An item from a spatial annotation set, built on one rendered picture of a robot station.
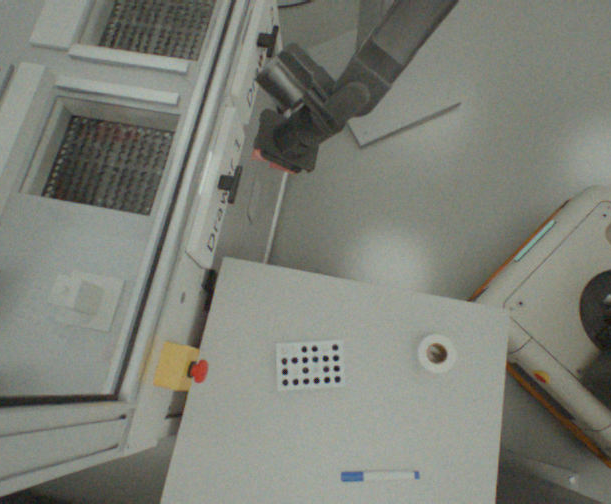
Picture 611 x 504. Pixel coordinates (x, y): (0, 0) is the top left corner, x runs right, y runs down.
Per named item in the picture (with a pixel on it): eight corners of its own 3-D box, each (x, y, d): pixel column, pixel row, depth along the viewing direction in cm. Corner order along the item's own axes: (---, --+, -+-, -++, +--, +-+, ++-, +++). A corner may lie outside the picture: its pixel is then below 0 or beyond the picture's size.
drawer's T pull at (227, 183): (243, 168, 86) (242, 164, 85) (234, 205, 84) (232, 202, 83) (224, 165, 87) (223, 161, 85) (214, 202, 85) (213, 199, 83)
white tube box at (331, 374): (341, 341, 91) (342, 339, 87) (345, 386, 88) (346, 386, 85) (277, 345, 91) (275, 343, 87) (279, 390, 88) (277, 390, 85)
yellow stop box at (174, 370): (204, 350, 83) (193, 346, 76) (193, 391, 81) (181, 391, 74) (176, 344, 84) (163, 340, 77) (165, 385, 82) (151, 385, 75)
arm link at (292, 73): (373, 101, 56) (383, 77, 62) (308, 22, 52) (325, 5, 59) (304, 156, 63) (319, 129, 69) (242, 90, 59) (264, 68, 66)
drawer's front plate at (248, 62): (277, 14, 106) (272, -28, 95) (247, 126, 98) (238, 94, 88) (269, 13, 106) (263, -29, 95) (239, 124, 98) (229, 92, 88)
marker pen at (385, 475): (417, 469, 84) (419, 470, 82) (418, 478, 83) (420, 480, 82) (340, 471, 84) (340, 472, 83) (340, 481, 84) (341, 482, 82)
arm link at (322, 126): (336, 140, 61) (357, 113, 63) (300, 99, 59) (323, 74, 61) (308, 156, 67) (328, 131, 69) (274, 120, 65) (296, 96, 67)
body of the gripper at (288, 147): (259, 111, 71) (283, 90, 65) (315, 138, 76) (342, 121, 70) (250, 149, 69) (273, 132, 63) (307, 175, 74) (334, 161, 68)
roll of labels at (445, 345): (432, 329, 91) (437, 326, 87) (458, 357, 89) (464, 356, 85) (406, 352, 90) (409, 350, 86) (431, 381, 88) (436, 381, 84)
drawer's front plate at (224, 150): (245, 136, 97) (235, 105, 87) (210, 269, 90) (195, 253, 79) (237, 135, 98) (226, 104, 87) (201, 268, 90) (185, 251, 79)
